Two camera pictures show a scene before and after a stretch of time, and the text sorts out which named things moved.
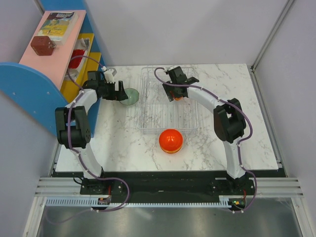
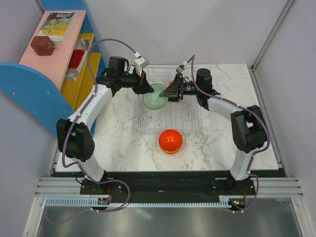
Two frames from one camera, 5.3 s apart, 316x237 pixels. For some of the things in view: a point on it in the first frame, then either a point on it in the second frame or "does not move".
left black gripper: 116,96 → 142,86
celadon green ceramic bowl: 133,95 → 152,100
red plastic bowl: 171,139 does not move
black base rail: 165,184 does not move
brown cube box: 42,45 does not move
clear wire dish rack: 157,112 does not move
